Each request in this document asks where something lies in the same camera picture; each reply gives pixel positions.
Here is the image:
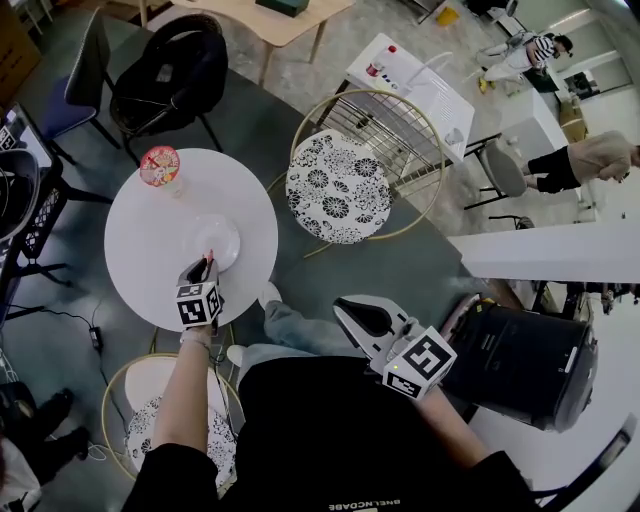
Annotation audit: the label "white counter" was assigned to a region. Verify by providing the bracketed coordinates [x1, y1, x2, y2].
[447, 218, 640, 284]

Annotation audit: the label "white cabinet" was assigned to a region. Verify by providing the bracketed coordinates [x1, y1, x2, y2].
[343, 32, 476, 165]

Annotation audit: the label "black chair with black bag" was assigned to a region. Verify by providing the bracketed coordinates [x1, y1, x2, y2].
[108, 13, 230, 167]

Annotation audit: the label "white round plate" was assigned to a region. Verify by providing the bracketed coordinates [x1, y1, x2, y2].
[181, 213, 242, 274]

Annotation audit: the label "person's black shirt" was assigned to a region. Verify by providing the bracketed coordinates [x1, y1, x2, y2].
[119, 353, 544, 512]

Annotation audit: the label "green box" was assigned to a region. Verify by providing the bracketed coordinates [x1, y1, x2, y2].
[254, 0, 308, 19]

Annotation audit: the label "person's jeans legs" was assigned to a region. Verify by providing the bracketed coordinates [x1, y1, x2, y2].
[235, 298, 374, 386]

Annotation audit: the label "black plastic crate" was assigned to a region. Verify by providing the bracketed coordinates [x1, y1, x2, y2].
[0, 148, 70, 262]

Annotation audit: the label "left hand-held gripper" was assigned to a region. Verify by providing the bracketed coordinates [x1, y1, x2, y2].
[175, 256, 224, 332]

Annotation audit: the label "black curved chair back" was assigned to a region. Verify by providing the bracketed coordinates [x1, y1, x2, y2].
[528, 411, 640, 507]

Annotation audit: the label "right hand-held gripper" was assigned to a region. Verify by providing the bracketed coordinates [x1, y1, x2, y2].
[332, 294, 459, 401]

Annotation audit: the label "grey padded chair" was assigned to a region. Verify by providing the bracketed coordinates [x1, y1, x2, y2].
[463, 131, 532, 212]

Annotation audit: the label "black round bin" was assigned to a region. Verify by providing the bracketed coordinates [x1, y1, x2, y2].
[438, 293, 600, 434]

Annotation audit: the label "instant noodle cup red lid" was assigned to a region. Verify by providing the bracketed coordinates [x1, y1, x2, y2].
[138, 145, 186, 199]

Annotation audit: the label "gold wire chair floral cushion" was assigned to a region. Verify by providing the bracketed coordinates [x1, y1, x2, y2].
[100, 352, 246, 496]
[264, 89, 447, 260]

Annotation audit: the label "person's left forearm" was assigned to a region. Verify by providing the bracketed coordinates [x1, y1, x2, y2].
[151, 327, 222, 457]

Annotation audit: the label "person's right forearm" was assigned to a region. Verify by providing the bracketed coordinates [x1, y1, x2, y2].
[413, 385, 492, 472]

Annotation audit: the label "light wooden table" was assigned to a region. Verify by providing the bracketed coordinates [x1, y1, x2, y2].
[138, 0, 357, 87]

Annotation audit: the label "blue padded chair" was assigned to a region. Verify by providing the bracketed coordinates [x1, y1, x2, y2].
[38, 6, 123, 152]

